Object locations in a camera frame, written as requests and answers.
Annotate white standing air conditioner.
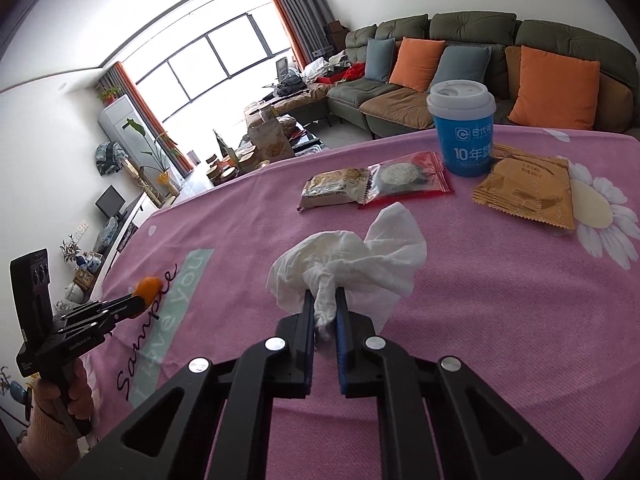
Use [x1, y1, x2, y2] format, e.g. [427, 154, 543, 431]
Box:
[97, 97, 166, 171]

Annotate brown paper bag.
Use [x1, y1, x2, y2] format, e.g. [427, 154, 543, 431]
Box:
[247, 119, 296, 163]

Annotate tall leafy potted plant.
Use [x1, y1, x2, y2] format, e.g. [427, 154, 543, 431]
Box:
[124, 119, 182, 196]

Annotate brown seat pad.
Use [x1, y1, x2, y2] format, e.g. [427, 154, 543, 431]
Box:
[359, 87, 436, 131]

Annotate orange grey curtain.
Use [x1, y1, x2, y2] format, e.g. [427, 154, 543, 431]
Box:
[97, 62, 193, 176]
[261, 0, 337, 68]

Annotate person's left hand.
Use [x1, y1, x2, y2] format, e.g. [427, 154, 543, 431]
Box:
[31, 359, 96, 418]

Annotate large black framed window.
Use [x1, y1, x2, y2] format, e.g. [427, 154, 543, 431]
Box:
[135, 12, 293, 121]

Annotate black monitor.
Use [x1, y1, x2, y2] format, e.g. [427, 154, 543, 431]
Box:
[95, 185, 127, 219]

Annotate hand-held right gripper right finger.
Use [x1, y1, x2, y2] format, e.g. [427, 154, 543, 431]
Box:
[335, 287, 583, 480]

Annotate white tissue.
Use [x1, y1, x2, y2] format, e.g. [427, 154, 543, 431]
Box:
[267, 201, 429, 342]

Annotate pink flower printed blanket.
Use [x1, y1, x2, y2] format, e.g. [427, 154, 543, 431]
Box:
[75, 125, 640, 480]

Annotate orange cushion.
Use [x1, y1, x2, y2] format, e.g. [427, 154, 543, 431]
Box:
[507, 45, 601, 131]
[389, 37, 447, 92]

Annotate dark brown cabinet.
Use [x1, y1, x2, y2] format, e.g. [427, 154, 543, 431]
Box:
[327, 21, 351, 51]

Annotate blue patterned bag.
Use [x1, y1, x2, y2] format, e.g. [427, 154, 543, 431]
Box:
[94, 141, 127, 177]

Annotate pile of white clothes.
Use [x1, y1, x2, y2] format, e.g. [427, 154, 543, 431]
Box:
[305, 52, 351, 78]

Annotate blue plastic wrapped item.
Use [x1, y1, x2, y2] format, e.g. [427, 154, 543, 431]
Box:
[95, 217, 121, 253]

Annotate blue grey cushion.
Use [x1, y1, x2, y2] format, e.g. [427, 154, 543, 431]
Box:
[434, 45, 493, 92]
[364, 37, 397, 83]

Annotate brown gold snack packet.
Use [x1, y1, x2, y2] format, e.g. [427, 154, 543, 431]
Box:
[472, 144, 577, 232]

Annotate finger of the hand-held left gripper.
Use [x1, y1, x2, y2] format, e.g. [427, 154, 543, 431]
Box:
[52, 292, 143, 328]
[57, 304, 151, 343]

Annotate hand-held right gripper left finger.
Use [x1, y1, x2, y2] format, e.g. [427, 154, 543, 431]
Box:
[62, 291, 317, 480]

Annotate red clear snack packet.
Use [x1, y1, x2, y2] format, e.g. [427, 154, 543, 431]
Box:
[357, 151, 453, 207]

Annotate group of lidded jars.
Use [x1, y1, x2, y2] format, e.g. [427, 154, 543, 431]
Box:
[207, 152, 271, 186]

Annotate beige snack packet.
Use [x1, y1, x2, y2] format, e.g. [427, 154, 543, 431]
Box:
[299, 167, 373, 212]

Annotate blue vase with plant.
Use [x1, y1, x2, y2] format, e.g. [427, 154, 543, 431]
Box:
[60, 235, 83, 266]

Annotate white tv cabinet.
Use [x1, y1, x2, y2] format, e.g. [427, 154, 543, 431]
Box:
[55, 192, 173, 311]

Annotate curved orange peel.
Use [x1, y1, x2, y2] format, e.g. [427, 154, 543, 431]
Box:
[132, 276, 163, 307]

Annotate green sofa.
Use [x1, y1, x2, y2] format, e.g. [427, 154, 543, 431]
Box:
[272, 10, 640, 141]

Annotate blue paper cup white lid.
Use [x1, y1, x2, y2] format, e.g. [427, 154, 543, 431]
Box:
[426, 81, 497, 179]

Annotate dark coffee table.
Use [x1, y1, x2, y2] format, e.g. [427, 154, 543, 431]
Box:
[205, 115, 326, 186]

